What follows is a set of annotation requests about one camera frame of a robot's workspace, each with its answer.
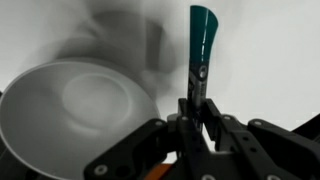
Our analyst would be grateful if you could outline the teal and grey marker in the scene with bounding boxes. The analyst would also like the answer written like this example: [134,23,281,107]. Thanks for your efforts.
[186,4,221,134]

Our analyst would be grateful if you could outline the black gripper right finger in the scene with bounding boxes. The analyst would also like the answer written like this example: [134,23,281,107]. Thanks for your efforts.
[200,98,320,180]

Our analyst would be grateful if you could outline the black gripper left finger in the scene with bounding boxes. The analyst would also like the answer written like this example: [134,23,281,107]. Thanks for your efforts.
[83,98,214,180]

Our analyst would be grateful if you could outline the white round bowl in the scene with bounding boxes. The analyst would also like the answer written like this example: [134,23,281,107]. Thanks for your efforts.
[0,59,162,180]

